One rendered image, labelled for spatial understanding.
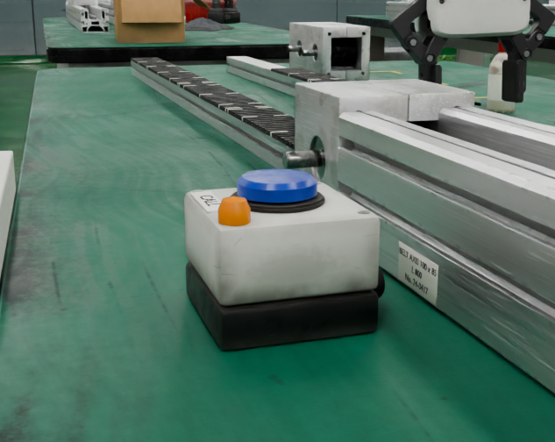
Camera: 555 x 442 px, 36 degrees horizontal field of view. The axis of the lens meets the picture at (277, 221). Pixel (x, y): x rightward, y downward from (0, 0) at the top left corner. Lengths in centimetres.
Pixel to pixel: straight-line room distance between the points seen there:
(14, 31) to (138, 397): 1114
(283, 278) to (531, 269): 11
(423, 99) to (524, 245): 23
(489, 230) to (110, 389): 18
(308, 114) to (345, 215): 22
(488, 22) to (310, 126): 27
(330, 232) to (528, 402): 11
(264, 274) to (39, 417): 12
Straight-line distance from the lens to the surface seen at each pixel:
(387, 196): 50
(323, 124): 59
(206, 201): 43
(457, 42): 401
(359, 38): 159
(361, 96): 57
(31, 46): 1147
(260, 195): 41
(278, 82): 143
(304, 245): 40
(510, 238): 39
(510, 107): 120
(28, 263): 55
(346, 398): 36
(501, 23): 84
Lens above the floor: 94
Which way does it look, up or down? 15 degrees down
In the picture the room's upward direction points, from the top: straight up
